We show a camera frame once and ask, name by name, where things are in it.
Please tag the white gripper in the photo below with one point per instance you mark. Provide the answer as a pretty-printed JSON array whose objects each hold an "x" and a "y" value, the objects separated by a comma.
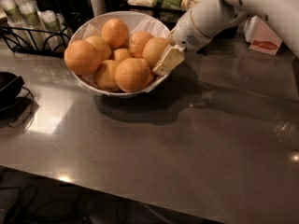
[{"x": 186, "y": 31}]

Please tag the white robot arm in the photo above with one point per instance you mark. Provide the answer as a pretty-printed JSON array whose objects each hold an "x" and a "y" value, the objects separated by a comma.
[{"x": 282, "y": 16}]

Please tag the small centre orange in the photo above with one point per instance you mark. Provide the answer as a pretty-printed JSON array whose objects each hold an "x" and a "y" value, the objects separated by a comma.
[{"x": 121, "y": 54}]

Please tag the white bowl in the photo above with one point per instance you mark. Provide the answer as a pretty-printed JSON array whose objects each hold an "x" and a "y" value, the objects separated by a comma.
[{"x": 130, "y": 19}]

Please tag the back left pale orange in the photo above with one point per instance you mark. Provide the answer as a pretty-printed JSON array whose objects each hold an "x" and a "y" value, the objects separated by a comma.
[{"x": 100, "y": 43}]

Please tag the pale orange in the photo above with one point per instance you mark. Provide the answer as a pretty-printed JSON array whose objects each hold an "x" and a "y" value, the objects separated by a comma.
[
  {"x": 104, "y": 77},
  {"x": 100, "y": 43}
]

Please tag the lower left pale orange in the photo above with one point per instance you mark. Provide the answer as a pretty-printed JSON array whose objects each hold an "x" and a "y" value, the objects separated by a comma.
[{"x": 104, "y": 77}]

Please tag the large front left orange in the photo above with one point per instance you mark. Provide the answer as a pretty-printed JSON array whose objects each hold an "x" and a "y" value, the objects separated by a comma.
[{"x": 82, "y": 58}]

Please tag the green packet stack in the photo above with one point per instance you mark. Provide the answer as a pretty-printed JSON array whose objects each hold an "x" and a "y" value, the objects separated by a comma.
[{"x": 169, "y": 4}]

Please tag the cream packet stack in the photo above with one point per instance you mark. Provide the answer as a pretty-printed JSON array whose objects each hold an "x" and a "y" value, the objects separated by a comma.
[{"x": 187, "y": 4}]

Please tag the black condiment shelf rack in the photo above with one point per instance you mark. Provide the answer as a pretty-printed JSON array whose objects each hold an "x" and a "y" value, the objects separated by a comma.
[{"x": 146, "y": 8}]

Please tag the white card with red logo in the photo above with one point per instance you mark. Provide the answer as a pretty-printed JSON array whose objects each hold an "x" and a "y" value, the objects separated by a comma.
[{"x": 265, "y": 40}]

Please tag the wrapped cup stack right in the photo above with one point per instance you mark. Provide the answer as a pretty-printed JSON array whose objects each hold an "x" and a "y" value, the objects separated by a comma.
[{"x": 51, "y": 24}]

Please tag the wrapped cup stack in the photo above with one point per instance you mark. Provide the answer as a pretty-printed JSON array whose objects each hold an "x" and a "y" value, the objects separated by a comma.
[
  {"x": 51, "y": 24},
  {"x": 33, "y": 23},
  {"x": 15, "y": 20}
]

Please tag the wrapped cup stack middle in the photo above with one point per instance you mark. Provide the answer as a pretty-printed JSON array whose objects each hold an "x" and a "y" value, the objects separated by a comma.
[{"x": 33, "y": 23}]

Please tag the wrapped cup stack left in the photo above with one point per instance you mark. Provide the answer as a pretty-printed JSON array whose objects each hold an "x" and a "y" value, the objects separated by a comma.
[{"x": 15, "y": 20}]

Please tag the black wire rack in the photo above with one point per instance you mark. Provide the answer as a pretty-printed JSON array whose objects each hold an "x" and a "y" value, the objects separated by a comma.
[{"x": 14, "y": 45}]

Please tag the black tray with wire stand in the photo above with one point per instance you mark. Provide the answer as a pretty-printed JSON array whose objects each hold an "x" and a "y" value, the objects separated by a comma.
[{"x": 16, "y": 101}]

